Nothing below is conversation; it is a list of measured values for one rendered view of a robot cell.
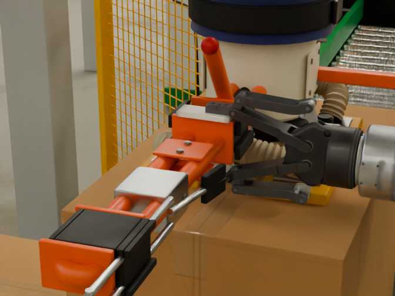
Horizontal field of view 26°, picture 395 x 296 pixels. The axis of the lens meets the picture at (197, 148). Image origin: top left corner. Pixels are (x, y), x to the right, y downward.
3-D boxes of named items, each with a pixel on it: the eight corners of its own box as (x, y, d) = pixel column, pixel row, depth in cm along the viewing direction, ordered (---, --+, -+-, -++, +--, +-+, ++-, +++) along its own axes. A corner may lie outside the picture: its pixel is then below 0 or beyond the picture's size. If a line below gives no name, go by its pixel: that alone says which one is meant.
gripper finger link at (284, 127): (308, 155, 104) (312, 146, 103) (225, 117, 106) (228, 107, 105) (314, 144, 107) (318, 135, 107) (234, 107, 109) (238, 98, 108)
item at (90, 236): (80, 246, 88) (77, 202, 86) (147, 258, 86) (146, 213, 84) (41, 287, 81) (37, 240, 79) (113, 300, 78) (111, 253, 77)
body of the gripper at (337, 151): (358, 137, 99) (280, 127, 102) (352, 203, 102) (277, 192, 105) (368, 116, 106) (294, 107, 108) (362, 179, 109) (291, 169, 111)
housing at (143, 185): (136, 200, 99) (135, 164, 97) (191, 208, 97) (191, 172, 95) (111, 226, 93) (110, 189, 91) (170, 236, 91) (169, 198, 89)
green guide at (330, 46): (340, 16, 398) (341, -4, 395) (362, 17, 395) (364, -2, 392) (244, 131, 258) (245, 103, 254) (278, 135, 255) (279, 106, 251)
